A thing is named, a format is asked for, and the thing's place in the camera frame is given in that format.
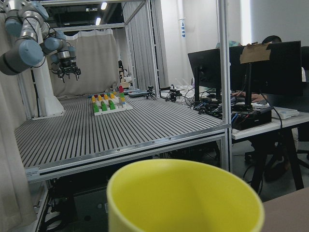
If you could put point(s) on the aluminium frame post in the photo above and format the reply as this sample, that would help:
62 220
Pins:
226 159

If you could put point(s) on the white desk with black legs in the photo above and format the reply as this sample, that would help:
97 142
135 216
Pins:
261 137

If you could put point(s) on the white tray of coloured blocks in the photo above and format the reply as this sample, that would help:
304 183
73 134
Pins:
110 102

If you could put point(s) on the brown cardboard piece on monitor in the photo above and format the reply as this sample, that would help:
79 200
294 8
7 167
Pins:
255 53

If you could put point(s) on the black computer monitor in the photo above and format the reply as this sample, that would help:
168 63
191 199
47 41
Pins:
206 67

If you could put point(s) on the person behind monitor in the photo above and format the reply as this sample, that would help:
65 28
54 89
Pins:
285 74

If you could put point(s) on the small black webcam on tripod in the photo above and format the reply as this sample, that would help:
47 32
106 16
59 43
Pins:
150 93

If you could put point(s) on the yellow cup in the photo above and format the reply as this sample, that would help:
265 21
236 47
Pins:
174 195

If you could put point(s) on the aluminium slatted work table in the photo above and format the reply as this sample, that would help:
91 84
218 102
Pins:
80 141

